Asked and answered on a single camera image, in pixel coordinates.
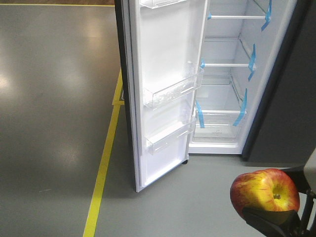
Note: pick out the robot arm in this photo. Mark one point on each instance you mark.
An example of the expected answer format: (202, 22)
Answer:
(305, 180)

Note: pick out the fridge door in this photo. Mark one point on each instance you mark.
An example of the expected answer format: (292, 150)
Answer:
(160, 43)

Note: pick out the clear door bin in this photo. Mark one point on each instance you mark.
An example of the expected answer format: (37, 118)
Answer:
(167, 128)
(172, 86)

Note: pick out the grey side-by-side fridge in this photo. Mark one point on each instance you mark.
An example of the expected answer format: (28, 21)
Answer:
(259, 58)

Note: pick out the clear bottom door bin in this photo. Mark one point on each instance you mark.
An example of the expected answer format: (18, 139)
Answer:
(167, 128)

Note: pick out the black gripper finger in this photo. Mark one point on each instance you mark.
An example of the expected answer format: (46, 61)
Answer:
(273, 223)

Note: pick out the clear lower door bin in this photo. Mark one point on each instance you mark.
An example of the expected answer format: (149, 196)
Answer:
(172, 86)

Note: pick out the clear fridge crisper drawer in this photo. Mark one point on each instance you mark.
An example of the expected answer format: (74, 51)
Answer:
(216, 126)

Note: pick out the red yellow apple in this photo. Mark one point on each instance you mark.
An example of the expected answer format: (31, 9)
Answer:
(268, 189)

